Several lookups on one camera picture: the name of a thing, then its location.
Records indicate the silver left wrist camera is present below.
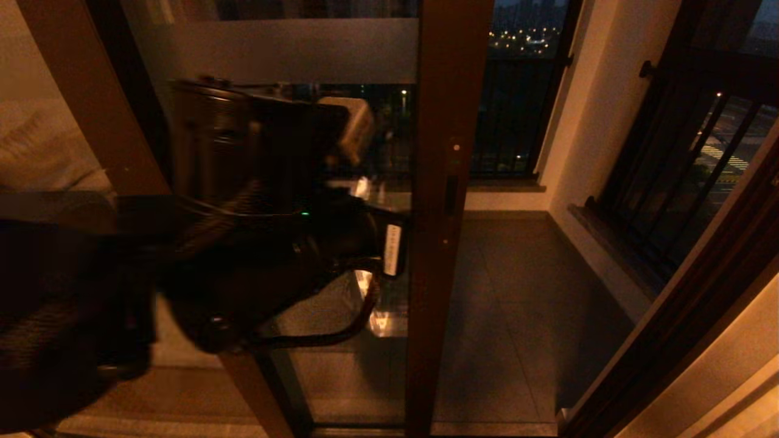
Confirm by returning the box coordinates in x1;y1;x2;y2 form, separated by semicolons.
318;96;376;166

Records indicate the brown framed fixed glass panel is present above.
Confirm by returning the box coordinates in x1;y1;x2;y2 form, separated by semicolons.
0;0;311;438

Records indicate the long black metal balcony railing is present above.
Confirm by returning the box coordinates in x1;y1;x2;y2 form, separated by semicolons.
268;56;574;180

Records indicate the short grey stone window sill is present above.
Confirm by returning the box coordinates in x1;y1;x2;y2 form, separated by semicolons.
569;204;668;303

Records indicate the dark brown door jamb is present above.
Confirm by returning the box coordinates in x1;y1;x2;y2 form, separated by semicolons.
557;137;779;438

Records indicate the brown framed sliding glass door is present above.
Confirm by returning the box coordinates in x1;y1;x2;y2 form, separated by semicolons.
119;0;495;438

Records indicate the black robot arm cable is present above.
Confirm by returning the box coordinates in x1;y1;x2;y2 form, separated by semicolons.
243;259;384;352

